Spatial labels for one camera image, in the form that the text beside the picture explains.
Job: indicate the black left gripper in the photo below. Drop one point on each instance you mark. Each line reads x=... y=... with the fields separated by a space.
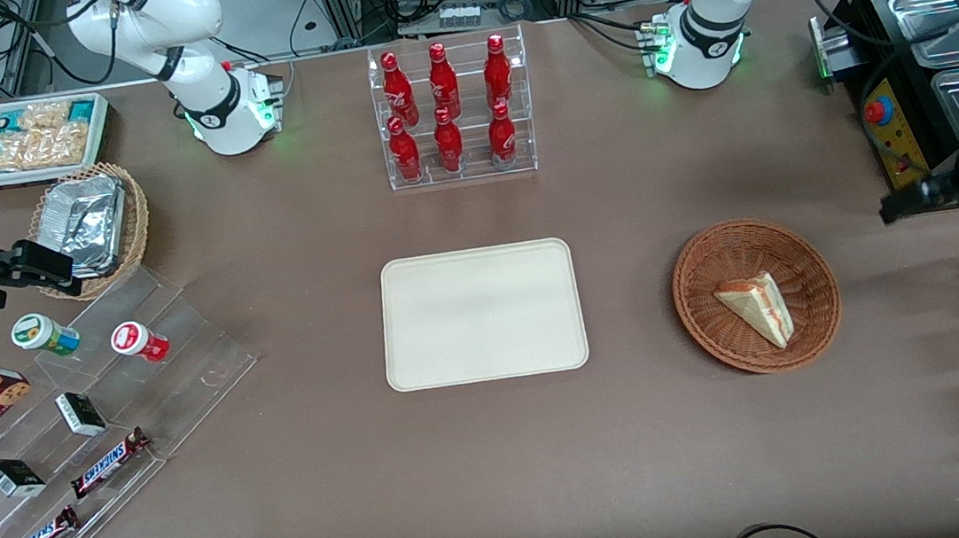
x=957 y=181

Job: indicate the triangle sandwich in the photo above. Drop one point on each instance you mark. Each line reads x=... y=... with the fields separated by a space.
x=760 y=311

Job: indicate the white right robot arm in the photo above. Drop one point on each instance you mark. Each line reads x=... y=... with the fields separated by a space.
x=192 y=32

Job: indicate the light tan wicker basket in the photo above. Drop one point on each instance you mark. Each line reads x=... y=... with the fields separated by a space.
x=137 y=216

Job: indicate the brown round wicker basket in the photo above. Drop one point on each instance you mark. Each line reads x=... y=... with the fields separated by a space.
x=705 y=299

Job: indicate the cream plastic tray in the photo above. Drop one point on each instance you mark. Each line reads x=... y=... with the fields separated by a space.
x=482 y=313

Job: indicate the silver foil packets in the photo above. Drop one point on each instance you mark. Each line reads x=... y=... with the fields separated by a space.
x=87 y=221

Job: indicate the yellow emergency stop box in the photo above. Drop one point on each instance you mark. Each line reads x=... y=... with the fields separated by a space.
x=898 y=136

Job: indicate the green lidded yogurt cup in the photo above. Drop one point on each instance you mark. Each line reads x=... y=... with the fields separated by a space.
x=41 y=333

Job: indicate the red lidded yogurt cup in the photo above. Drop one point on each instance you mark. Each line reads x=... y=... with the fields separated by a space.
x=135 y=339

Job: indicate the clear bag of cookies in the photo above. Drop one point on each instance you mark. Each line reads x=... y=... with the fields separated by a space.
x=43 y=147

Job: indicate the black food warmer appliance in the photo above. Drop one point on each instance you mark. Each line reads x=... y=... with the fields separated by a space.
x=914 y=81

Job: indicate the teal snack packet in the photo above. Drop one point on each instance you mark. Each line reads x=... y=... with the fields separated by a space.
x=0 y=121

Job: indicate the small black box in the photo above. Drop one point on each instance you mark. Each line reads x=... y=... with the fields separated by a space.
x=80 y=414
x=13 y=477

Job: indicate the clear acrylic stepped display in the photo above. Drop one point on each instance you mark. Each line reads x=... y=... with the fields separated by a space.
x=183 y=336

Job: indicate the red soda bottle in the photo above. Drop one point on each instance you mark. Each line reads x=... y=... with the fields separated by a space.
x=449 y=146
x=405 y=152
x=398 y=90
x=497 y=75
x=443 y=84
x=502 y=140

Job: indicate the clear acrylic bottle rack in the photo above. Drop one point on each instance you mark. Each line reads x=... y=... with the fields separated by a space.
x=473 y=167

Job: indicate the white power strip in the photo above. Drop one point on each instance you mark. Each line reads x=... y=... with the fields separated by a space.
x=460 y=16

